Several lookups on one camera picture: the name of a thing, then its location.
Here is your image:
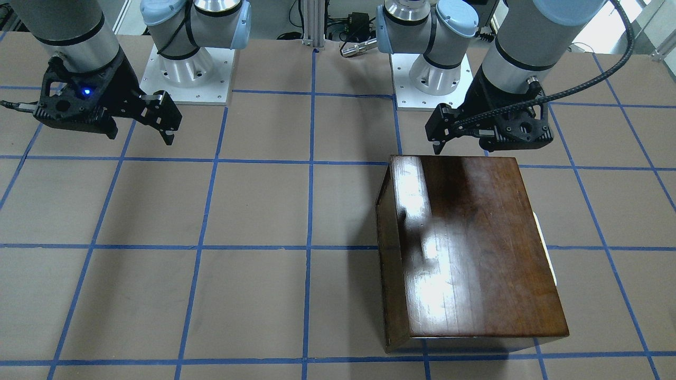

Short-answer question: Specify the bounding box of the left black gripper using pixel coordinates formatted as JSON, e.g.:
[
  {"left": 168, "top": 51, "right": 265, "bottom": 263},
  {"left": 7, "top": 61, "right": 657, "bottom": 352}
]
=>
[{"left": 426, "top": 69, "right": 553, "bottom": 155}]

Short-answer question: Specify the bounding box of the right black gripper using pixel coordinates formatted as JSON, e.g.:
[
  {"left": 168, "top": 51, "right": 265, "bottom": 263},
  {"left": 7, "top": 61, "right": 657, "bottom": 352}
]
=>
[{"left": 32, "top": 50, "right": 183, "bottom": 145}]

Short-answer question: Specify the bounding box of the light wooden drawer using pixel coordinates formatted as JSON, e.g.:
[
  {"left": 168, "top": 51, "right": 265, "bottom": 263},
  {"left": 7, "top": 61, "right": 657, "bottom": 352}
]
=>
[{"left": 533, "top": 212, "right": 558, "bottom": 287}]

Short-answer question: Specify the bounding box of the dark wooden drawer cabinet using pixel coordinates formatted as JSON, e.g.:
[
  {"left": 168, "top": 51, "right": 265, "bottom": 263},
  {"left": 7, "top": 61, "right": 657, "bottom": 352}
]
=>
[{"left": 375, "top": 155, "right": 570, "bottom": 353}]

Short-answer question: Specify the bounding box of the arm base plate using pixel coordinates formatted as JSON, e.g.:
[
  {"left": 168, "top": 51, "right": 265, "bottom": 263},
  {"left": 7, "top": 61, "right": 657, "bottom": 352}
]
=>
[
  {"left": 390, "top": 54, "right": 473, "bottom": 111},
  {"left": 139, "top": 46, "right": 237, "bottom": 106}
]

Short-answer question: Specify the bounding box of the aluminium frame post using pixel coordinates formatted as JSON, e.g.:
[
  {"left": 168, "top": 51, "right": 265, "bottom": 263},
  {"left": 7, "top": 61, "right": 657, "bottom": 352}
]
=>
[{"left": 299, "top": 1, "right": 327, "bottom": 51}]

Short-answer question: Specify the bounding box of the black braided cable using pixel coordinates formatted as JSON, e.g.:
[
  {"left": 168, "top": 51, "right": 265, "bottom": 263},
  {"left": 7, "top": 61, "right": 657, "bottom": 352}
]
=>
[{"left": 454, "top": 0, "right": 634, "bottom": 130}]

